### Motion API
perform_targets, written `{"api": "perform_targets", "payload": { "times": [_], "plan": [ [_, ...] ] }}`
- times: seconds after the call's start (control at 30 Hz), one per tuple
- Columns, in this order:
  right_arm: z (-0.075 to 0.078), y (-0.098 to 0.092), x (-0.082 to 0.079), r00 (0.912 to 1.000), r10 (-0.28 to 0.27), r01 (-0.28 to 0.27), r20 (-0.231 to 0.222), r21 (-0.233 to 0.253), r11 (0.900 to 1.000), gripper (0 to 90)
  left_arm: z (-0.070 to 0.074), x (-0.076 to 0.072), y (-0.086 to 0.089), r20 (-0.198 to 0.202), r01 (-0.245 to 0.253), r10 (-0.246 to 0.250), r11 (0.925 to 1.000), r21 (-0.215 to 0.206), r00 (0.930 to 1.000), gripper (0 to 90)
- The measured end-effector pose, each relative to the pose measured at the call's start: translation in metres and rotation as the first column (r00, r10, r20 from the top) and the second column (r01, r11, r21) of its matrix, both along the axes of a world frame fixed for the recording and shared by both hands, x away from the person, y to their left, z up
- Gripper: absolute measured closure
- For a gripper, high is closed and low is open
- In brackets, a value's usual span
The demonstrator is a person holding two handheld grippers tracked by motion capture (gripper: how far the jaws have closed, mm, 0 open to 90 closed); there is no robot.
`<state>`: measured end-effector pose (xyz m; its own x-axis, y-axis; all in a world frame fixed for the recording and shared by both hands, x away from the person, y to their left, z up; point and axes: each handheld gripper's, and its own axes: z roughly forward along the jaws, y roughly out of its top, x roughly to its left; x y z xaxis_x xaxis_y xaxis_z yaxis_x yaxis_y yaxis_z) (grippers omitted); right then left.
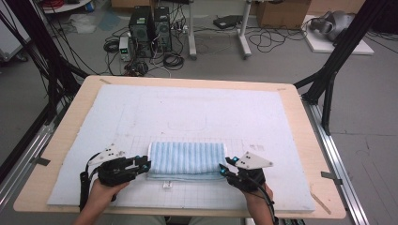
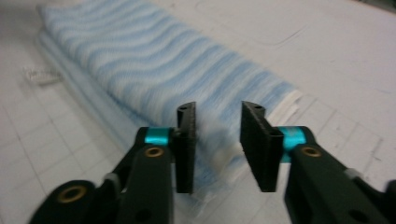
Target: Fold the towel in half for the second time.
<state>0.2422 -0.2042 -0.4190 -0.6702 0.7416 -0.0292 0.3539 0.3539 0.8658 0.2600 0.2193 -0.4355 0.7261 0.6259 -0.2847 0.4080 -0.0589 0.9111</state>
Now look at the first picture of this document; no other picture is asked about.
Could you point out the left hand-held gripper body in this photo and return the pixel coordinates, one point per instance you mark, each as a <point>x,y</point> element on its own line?
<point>115,172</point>

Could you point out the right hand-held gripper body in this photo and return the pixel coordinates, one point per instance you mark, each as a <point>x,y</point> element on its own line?
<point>250,176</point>

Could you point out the blue striped towel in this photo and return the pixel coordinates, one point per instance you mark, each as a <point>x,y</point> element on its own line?
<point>187,159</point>

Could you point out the person's right hand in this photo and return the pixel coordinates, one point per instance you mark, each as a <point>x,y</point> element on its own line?
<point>255,197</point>

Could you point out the person's left hand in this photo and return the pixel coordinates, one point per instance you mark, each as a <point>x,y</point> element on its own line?
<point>104,192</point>

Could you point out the grey tape piece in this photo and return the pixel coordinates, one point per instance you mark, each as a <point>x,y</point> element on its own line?
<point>331,177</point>
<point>41,161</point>

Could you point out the thin wooden stick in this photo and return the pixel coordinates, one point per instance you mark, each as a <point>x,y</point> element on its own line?
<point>320,203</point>

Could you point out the white power supply unit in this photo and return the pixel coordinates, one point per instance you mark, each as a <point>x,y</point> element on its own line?
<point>125,48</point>

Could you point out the black computer tower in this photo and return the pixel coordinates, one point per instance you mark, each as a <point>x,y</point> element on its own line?
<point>162,29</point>
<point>140,29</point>

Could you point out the white desk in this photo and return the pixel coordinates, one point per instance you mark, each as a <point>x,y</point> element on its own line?
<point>244,31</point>

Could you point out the flat black device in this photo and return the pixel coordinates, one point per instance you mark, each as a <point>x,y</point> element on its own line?
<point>227,21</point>

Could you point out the large cardboard box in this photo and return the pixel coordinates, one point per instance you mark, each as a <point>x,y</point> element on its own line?
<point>281,14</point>

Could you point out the small cardboard box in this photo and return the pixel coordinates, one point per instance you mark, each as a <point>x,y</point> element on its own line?
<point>131,3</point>

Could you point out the white floor board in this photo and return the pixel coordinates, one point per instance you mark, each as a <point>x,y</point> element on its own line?
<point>344,47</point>

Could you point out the white round table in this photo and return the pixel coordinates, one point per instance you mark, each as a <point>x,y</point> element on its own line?
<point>68,7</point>

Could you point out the grey helmet-shaped device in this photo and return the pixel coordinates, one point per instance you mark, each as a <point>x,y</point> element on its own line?
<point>336,23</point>

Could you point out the aluminium rail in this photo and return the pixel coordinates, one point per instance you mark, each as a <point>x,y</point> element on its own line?
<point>338,162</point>
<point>28,156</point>

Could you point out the black frame strut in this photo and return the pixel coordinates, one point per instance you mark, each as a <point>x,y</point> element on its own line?
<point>40,47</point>
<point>341,53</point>

